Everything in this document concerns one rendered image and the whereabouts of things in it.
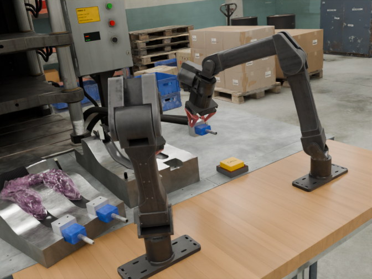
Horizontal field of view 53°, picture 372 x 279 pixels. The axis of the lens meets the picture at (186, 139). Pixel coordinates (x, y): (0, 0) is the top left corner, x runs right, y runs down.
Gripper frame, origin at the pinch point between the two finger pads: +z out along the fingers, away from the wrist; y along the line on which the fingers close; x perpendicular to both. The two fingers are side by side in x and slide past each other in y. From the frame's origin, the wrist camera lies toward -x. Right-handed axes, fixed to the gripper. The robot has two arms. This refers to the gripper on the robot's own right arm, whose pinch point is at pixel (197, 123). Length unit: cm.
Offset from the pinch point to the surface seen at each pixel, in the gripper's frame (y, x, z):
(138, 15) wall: -311, -569, 277
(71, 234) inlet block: 57, 26, -5
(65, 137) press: 28, -61, 50
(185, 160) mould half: 15.0, 14.2, -0.9
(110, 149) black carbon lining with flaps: 29.5, -9.1, 9.7
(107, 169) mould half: 36.2, 1.9, 6.0
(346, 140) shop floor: -224, -31, 126
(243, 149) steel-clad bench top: -18.2, 10.4, 11.7
